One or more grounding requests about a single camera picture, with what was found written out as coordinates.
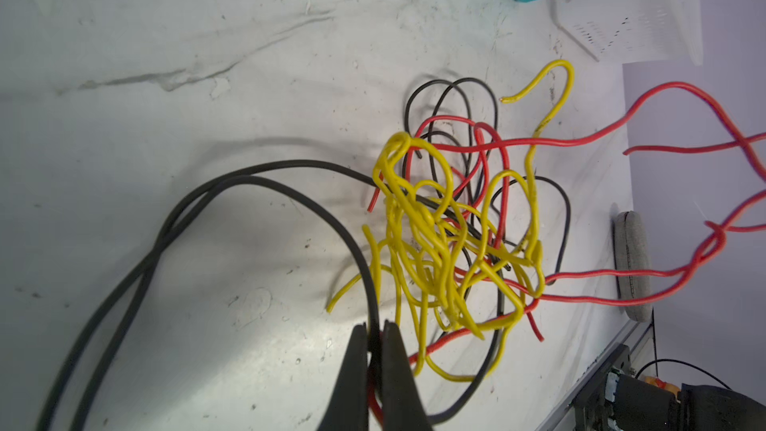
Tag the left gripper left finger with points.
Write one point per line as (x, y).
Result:
(348, 409)

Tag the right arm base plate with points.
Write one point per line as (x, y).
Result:
(614, 400)

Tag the right white plastic basket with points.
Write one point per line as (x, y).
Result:
(630, 31)

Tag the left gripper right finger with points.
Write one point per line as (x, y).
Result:
(400, 402)

